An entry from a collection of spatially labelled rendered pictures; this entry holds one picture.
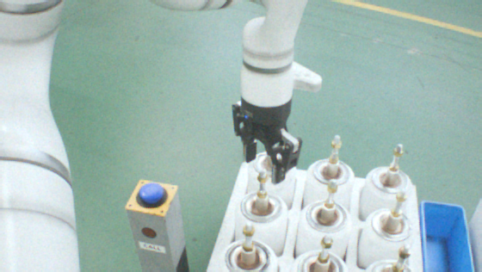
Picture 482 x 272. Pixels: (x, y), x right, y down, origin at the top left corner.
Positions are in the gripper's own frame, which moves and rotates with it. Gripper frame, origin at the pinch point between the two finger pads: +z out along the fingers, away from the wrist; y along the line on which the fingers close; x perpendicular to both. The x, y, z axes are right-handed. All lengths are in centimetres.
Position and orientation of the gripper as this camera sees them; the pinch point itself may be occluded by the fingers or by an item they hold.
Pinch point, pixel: (263, 165)
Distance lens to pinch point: 74.6
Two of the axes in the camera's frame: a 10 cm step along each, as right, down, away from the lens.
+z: 0.0, 7.9, 6.2
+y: 6.3, 4.8, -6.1
